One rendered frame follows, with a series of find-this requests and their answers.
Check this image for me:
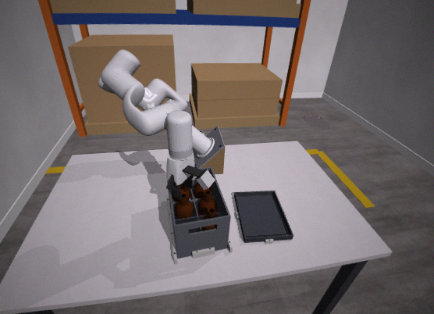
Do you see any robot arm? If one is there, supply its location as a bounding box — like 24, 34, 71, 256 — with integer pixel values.
98, 50, 215, 190

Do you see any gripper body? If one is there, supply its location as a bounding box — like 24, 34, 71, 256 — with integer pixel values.
166, 153, 195, 186

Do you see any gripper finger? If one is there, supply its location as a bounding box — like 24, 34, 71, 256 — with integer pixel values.
184, 175, 194, 188
166, 175, 182, 199

